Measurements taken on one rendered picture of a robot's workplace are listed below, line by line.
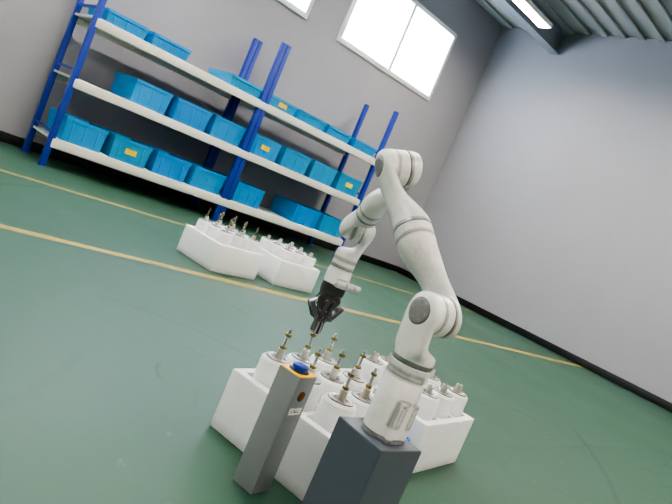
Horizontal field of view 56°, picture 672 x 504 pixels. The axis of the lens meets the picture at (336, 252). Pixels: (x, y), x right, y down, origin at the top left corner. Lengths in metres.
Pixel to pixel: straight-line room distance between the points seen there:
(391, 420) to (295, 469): 0.41
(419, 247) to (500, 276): 7.28
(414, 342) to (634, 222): 6.90
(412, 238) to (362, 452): 0.47
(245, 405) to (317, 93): 6.40
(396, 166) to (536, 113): 7.71
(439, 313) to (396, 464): 0.33
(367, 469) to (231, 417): 0.58
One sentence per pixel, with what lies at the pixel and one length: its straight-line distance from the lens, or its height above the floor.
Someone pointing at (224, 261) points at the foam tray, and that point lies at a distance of 3.99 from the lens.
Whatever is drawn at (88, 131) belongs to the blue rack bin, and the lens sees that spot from 5.95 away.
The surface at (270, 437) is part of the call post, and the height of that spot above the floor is 0.15.
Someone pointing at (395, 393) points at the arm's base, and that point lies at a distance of 1.35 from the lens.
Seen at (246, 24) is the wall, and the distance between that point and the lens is 7.29.
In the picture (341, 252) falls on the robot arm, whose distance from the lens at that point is 1.81.
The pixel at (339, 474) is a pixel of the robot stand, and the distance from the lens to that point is 1.41.
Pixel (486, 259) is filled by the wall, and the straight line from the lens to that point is 8.85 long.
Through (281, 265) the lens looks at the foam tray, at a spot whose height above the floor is 0.15.
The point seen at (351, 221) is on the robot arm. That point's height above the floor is 0.69.
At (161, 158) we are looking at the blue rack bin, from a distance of 6.21.
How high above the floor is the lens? 0.74
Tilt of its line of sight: 5 degrees down
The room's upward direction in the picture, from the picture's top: 23 degrees clockwise
